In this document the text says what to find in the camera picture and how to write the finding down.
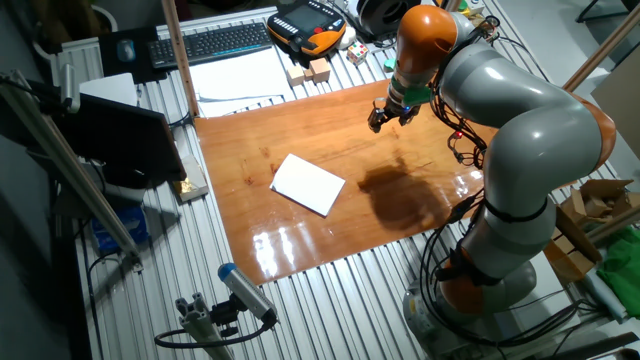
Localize black mouse pad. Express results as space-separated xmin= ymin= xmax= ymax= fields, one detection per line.
xmin=97 ymin=25 xmax=169 ymax=85

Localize blue tissue pack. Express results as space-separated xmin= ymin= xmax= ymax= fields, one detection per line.
xmin=90 ymin=205 xmax=150 ymax=254

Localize open cardboard box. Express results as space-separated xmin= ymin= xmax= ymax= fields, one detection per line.
xmin=542 ymin=178 xmax=640 ymax=284

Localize glossy brown wooden board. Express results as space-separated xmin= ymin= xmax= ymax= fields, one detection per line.
xmin=193 ymin=78 xmax=504 ymax=287

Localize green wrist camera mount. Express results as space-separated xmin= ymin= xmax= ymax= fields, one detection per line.
xmin=383 ymin=58 xmax=433 ymax=107

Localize wooden frame pole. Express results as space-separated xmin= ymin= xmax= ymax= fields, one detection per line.
xmin=160 ymin=0 xmax=201 ymax=119
xmin=563 ymin=3 xmax=640 ymax=93

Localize black camera cable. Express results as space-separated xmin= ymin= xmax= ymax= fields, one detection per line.
xmin=153 ymin=319 xmax=279 ymax=350

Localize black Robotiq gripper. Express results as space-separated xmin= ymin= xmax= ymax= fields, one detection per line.
xmin=368 ymin=94 xmax=421 ymax=134

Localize grey flat panel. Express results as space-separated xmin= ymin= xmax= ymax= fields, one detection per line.
xmin=591 ymin=59 xmax=640 ymax=161

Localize black flat monitor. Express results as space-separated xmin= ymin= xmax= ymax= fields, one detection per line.
xmin=52 ymin=92 xmax=187 ymax=190

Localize black filament spool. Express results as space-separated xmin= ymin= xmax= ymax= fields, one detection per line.
xmin=355 ymin=0 xmax=420 ymax=39

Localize black chair base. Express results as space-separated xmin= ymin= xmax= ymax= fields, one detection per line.
xmin=574 ymin=0 xmax=640 ymax=25

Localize black orange teach pendant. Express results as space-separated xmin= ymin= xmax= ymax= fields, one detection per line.
xmin=266 ymin=0 xmax=348 ymax=57

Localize black computer keyboard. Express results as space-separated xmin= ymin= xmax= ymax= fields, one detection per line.
xmin=146 ymin=21 xmax=275 ymax=70

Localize white flat box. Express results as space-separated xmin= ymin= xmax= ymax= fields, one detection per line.
xmin=79 ymin=72 xmax=139 ymax=107

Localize diagonal aluminium frame strut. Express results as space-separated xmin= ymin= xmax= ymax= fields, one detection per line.
xmin=0 ymin=69 xmax=144 ymax=271

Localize stack of white printed sheets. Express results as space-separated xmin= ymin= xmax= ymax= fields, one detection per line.
xmin=188 ymin=47 xmax=296 ymax=119

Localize aluminium profile camera stand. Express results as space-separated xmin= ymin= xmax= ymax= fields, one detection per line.
xmin=174 ymin=292 xmax=234 ymax=360

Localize white rounded object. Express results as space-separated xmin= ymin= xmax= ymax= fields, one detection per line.
xmin=335 ymin=24 xmax=357 ymax=51

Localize grey computer mouse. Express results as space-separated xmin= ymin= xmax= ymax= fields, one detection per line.
xmin=116 ymin=38 xmax=137 ymax=63

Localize large wooden cube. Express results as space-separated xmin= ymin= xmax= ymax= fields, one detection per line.
xmin=308 ymin=57 xmax=332 ymax=84

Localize white rolled tube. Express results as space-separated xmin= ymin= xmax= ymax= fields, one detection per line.
xmin=582 ymin=269 xmax=629 ymax=321

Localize Rubik's cube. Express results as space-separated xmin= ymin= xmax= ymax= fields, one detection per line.
xmin=346 ymin=41 xmax=370 ymax=67

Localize green cloth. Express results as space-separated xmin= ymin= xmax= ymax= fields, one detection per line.
xmin=597 ymin=227 xmax=640 ymax=319

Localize small box with gold foil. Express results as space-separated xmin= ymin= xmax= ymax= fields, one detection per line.
xmin=172 ymin=153 xmax=210 ymax=203

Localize silver depth camera blue end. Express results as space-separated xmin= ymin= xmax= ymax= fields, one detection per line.
xmin=217 ymin=262 xmax=279 ymax=325

